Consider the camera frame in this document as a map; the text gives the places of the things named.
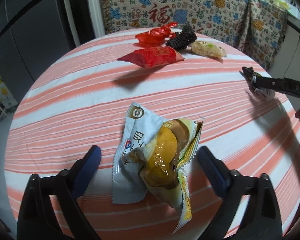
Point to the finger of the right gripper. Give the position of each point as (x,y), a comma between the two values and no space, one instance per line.
(260,82)

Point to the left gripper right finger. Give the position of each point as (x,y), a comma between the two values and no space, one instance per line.
(261,219)

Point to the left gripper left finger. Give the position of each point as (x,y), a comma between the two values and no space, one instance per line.
(37,219)

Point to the beige pastry wrapper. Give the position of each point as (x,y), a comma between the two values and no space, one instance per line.
(207,49)

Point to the black foam net sleeve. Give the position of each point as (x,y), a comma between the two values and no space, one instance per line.
(183,39)

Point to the yellow green snack wrapper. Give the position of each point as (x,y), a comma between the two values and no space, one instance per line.
(152,157)

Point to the red plastic bag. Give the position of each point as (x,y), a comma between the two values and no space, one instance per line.
(156,36)

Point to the red foil snack packet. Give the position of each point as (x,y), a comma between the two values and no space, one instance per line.
(153,57)

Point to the small patterned fu cloth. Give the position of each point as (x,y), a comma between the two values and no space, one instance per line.
(264,29)

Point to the yellow green plastic containers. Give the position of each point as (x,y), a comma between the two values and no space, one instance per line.
(279,3)

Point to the large patterned fu cloth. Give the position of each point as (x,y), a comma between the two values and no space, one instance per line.
(223,20)

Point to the round table striped tablecloth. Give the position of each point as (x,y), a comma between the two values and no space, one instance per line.
(91,97)

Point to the yellow cardboard box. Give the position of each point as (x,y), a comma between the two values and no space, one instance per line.
(6,97)

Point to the dark grey refrigerator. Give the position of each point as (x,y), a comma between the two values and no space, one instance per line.
(34,34)

